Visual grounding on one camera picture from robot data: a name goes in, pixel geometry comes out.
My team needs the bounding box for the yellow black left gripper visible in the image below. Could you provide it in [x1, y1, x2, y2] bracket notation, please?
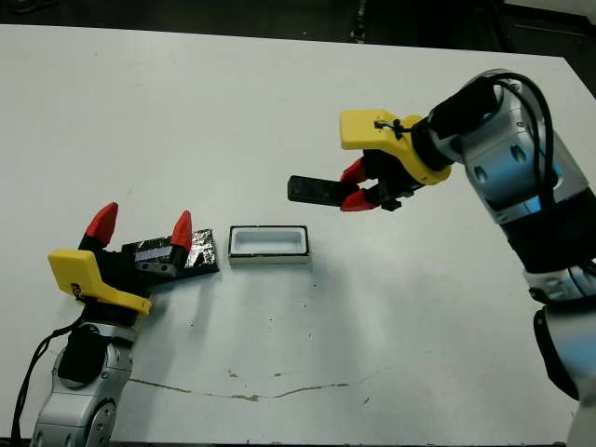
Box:
[47, 202, 194, 314]

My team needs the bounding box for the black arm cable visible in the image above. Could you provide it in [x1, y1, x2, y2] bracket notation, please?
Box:
[492, 72, 561, 220]
[10, 327, 76, 440]

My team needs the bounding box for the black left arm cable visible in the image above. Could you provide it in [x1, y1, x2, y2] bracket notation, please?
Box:
[10, 327, 76, 440]

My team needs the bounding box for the black stand leg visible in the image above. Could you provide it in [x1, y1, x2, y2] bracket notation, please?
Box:
[348, 0, 373, 42]

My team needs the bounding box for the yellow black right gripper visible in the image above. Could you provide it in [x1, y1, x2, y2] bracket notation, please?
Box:
[339, 109, 453, 213]

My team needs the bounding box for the black slim camera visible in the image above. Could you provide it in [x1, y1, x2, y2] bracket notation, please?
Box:
[287, 174, 348, 207]

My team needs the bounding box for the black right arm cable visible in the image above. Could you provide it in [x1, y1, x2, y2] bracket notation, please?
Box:
[492, 72, 561, 220]

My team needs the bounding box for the glossy black box lid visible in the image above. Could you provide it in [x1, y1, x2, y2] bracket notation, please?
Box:
[121, 227, 220, 281]

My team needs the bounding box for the white lined camera box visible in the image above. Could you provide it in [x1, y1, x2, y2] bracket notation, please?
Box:
[227, 224, 312, 270]

